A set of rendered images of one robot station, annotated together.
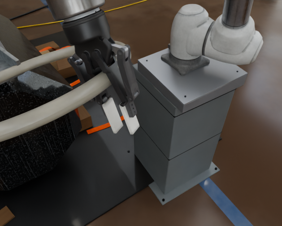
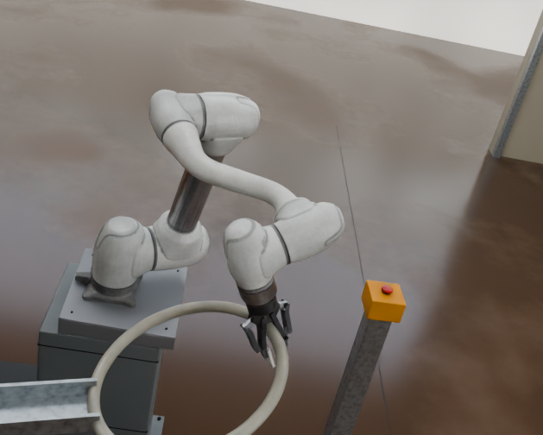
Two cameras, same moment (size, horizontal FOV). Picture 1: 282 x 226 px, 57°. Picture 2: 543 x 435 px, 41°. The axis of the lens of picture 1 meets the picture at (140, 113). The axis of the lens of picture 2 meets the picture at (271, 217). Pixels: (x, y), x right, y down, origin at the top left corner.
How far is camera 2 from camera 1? 1.62 m
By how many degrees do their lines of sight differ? 52
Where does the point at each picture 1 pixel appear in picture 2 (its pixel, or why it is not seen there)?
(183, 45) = (129, 271)
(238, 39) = (197, 241)
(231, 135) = not seen: hidden behind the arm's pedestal
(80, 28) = (274, 302)
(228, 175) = (179, 415)
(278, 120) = not seen: hidden behind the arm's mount
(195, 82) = (156, 307)
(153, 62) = (82, 310)
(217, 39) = (173, 249)
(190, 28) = (135, 249)
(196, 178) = not seen: outside the picture
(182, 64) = (126, 293)
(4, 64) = (58, 399)
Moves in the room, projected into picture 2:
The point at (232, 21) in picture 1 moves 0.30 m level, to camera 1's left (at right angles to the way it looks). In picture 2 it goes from (189, 226) to (128, 263)
